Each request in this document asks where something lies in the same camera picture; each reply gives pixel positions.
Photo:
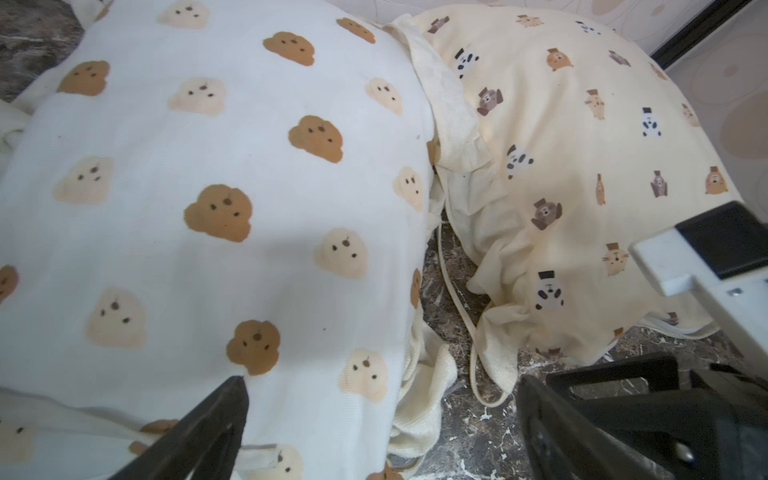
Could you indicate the white bear print pillow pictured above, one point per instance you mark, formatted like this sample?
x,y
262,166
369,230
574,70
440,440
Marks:
x,y
209,189

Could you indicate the cream animal print pillow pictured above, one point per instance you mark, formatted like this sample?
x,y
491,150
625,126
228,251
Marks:
x,y
561,144

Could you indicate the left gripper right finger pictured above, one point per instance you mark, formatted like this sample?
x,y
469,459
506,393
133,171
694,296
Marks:
x,y
577,424

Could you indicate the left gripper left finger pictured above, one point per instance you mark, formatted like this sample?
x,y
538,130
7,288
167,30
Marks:
x,y
203,445

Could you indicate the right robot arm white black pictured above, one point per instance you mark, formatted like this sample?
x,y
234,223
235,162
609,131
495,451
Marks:
x,y
720,257

